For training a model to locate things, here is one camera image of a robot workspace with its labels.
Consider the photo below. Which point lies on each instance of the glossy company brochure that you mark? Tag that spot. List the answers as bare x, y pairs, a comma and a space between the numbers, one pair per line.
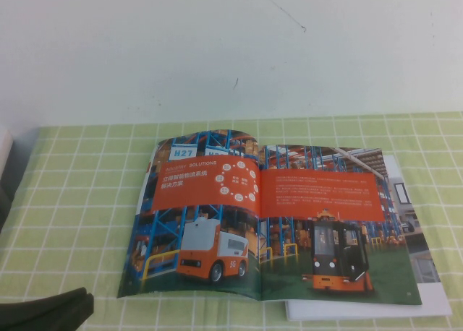
311, 193

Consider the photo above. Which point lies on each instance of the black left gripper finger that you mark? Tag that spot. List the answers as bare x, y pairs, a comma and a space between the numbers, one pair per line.
47, 316
65, 295

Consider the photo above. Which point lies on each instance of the green white checked tablecloth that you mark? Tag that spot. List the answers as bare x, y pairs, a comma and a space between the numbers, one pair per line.
72, 201

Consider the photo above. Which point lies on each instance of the white grey box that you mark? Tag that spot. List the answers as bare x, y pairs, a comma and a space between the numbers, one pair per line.
4, 139

